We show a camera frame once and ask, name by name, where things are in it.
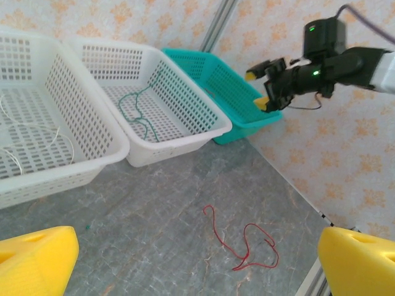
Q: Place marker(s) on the teal perforated plastic basket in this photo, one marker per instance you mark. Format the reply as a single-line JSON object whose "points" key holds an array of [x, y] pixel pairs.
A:
{"points": [[265, 118]]}

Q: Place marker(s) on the aluminium frame post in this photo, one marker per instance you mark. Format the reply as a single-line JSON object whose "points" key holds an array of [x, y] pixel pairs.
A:
{"points": [[219, 24]]}

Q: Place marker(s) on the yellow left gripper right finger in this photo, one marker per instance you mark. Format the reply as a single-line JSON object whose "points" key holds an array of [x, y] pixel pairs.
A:
{"points": [[361, 265]]}

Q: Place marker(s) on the aluminium table side rail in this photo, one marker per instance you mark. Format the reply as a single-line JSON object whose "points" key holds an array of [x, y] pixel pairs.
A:
{"points": [[311, 277]]}

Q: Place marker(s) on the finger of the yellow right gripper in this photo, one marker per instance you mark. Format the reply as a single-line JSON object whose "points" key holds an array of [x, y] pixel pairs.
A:
{"points": [[262, 103], [254, 73]]}

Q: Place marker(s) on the white perforated plastic basket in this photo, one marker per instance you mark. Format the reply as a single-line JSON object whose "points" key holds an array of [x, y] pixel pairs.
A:
{"points": [[216, 126], [117, 148]]}

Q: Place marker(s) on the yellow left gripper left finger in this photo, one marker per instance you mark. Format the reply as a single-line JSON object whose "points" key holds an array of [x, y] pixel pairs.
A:
{"points": [[37, 262]]}

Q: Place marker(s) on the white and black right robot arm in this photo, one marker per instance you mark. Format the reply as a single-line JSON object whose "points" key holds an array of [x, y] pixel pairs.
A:
{"points": [[385, 74]]}

